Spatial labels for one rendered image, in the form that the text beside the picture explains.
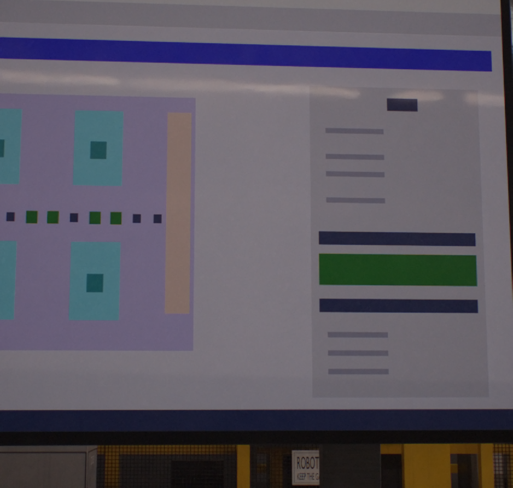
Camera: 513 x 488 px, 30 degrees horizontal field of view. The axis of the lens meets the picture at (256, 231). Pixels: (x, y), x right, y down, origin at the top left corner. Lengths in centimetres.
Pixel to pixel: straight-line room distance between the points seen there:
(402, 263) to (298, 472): 688
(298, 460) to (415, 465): 93
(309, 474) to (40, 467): 216
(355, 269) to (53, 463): 618
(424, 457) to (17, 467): 316
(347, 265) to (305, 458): 688
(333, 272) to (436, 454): 695
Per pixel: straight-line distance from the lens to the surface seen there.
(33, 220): 114
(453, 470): 1182
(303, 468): 800
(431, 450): 805
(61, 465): 723
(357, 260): 114
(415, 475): 804
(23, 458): 728
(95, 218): 113
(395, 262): 115
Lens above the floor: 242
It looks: 9 degrees up
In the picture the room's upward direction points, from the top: straight up
